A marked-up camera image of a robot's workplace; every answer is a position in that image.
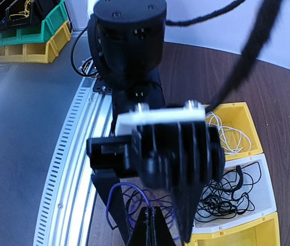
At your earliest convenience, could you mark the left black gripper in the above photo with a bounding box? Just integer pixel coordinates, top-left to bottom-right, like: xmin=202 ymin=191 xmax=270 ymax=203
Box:
xmin=110 ymin=87 xmax=167 ymax=137

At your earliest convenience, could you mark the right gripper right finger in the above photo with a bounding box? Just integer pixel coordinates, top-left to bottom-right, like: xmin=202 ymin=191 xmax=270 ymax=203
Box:
xmin=151 ymin=207 xmax=176 ymax=246

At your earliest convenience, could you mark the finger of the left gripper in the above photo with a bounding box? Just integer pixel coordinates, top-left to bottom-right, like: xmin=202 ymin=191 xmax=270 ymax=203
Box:
xmin=91 ymin=173 xmax=131 ymax=243
xmin=170 ymin=182 xmax=206 ymax=243

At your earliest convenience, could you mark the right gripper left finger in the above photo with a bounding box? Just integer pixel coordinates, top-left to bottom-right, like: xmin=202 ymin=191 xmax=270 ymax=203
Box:
xmin=127 ymin=207 xmax=151 ymax=246

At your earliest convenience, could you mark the purple cable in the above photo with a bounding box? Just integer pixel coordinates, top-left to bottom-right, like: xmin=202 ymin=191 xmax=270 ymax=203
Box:
xmin=105 ymin=182 xmax=181 ymax=241

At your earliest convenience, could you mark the thick white cable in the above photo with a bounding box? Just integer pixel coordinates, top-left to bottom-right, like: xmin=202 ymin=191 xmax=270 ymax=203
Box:
xmin=205 ymin=111 xmax=252 ymax=155

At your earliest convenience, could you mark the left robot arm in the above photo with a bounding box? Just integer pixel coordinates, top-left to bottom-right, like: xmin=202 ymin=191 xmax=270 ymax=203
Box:
xmin=87 ymin=1 xmax=219 ymax=245

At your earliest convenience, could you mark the white plastic bin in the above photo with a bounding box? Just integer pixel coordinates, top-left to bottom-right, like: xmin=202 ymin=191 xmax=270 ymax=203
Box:
xmin=192 ymin=154 xmax=277 ymax=234

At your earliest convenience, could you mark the left yellow plastic bin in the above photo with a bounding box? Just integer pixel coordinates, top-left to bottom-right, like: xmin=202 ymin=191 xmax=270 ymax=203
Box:
xmin=205 ymin=102 xmax=263 ymax=161

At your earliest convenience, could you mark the yellow plastic bin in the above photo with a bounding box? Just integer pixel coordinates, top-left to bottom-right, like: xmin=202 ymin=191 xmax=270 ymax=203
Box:
xmin=205 ymin=102 xmax=263 ymax=161
xmin=187 ymin=212 xmax=280 ymax=246

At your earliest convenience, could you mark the right yellow plastic bin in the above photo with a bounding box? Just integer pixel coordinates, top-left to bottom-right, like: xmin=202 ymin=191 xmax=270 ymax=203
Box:
xmin=187 ymin=212 xmax=280 ymax=246

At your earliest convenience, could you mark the yellow crate outside cell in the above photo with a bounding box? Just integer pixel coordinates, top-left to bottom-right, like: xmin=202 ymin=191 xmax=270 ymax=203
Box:
xmin=0 ymin=21 xmax=71 ymax=64

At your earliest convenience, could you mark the green crate outside cell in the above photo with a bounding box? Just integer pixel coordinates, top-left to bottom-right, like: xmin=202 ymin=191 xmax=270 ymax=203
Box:
xmin=0 ymin=1 xmax=68 ymax=47

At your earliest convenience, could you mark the black crate outside cell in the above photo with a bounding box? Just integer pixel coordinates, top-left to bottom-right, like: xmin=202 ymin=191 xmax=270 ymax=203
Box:
xmin=0 ymin=0 xmax=60 ymax=32

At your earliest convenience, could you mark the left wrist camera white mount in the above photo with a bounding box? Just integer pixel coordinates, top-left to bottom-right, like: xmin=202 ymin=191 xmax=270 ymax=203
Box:
xmin=86 ymin=99 xmax=225 ymax=192

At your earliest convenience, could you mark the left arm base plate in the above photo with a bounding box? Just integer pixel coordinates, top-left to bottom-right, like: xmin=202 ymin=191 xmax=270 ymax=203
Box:
xmin=93 ymin=78 xmax=112 ymax=95

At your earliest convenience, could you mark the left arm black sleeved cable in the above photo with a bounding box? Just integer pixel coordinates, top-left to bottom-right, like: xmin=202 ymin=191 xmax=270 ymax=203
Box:
xmin=165 ymin=0 xmax=281 ymax=112

